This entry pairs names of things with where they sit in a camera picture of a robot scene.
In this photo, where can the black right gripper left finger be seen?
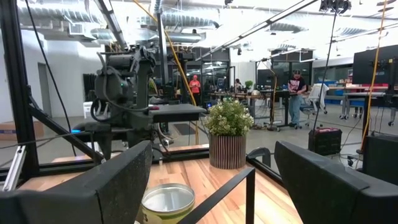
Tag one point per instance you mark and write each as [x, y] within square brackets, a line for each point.
[93, 199]

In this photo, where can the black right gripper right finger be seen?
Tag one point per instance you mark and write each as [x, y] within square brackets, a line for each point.
[326, 193]

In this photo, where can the green Oranges label can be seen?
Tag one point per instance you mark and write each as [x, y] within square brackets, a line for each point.
[168, 199]

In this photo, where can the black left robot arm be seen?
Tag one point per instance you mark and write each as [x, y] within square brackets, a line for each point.
[124, 93]

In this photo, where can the black case with red lid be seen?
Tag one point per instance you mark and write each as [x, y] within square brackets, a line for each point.
[325, 143]

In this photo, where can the black cabinet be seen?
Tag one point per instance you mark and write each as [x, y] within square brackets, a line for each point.
[382, 155]

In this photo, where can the silver aluminium bar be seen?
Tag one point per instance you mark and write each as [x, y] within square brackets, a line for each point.
[14, 169]

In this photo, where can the white stool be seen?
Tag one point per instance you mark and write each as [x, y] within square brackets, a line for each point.
[88, 109]

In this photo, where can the office chair with white cloth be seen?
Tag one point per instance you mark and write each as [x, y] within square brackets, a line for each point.
[317, 93]

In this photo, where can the cardboard box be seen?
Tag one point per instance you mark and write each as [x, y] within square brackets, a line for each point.
[18, 129]

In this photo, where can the grey top desk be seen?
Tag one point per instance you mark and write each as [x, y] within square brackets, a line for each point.
[363, 94]

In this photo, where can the small plant in striped pot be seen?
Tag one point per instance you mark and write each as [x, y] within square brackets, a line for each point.
[227, 152]

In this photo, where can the person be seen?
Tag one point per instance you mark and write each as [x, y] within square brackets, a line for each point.
[195, 88]
[297, 85]
[238, 85]

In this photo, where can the grey door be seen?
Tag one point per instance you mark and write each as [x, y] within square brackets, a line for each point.
[44, 90]

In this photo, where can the black side table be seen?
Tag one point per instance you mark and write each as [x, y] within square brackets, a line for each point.
[177, 113]

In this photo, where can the large black monitor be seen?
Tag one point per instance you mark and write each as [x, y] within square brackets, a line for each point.
[367, 68]

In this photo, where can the long black desk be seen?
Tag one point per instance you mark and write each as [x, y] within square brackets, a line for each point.
[236, 96]

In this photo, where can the small green background plant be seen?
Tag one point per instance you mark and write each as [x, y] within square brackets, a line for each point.
[248, 84]

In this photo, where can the wooden shelf black metal frame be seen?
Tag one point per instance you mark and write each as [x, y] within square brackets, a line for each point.
[250, 199]

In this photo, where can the black table edge frame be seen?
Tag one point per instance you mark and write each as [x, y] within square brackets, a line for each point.
[186, 157]

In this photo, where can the black aluminium rig frame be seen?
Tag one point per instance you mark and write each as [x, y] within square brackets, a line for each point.
[15, 93]

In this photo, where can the black rig-mounted camera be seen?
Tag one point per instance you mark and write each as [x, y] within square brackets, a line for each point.
[335, 5]

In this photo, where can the silver ventilation duct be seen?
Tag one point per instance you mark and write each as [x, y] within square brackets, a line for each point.
[56, 14]
[186, 20]

